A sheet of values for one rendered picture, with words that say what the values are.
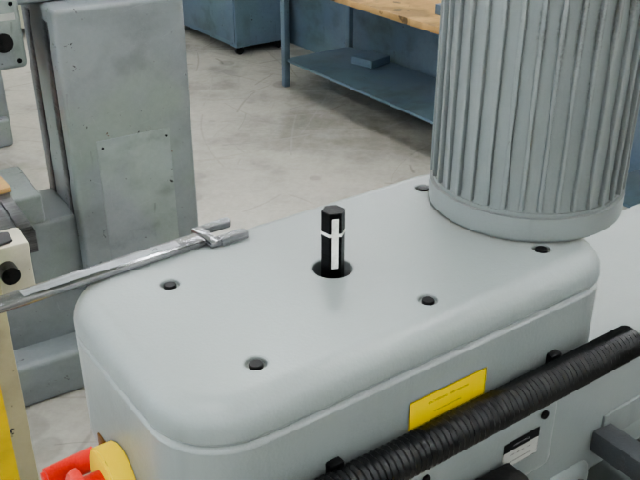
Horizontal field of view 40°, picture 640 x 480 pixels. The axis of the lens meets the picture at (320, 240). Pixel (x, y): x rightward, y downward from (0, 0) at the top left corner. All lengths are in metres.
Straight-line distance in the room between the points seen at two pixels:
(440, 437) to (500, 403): 0.07
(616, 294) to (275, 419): 0.53
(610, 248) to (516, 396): 0.41
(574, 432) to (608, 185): 0.29
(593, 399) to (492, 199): 0.28
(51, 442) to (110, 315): 2.90
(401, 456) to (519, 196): 0.28
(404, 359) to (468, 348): 0.08
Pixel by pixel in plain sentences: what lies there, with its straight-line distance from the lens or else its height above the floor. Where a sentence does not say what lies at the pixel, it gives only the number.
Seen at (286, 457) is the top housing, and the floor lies 1.83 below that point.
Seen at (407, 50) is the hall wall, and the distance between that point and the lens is 7.28.
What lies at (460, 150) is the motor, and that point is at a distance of 0.86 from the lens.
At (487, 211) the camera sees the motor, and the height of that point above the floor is 1.92.
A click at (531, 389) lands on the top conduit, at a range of 0.82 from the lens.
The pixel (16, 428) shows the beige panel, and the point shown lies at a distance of 2.94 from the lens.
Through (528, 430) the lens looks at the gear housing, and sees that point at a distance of 0.93.
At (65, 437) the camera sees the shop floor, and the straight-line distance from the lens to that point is 3.66.
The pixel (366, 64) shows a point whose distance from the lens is 7.10.
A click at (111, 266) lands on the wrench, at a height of 1.90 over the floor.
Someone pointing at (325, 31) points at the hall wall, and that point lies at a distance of 8.16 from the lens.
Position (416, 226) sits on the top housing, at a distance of 0.89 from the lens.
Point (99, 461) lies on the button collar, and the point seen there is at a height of 1.78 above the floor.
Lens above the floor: 2.29
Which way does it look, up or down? 28 degrees down
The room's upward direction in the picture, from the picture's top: straight up
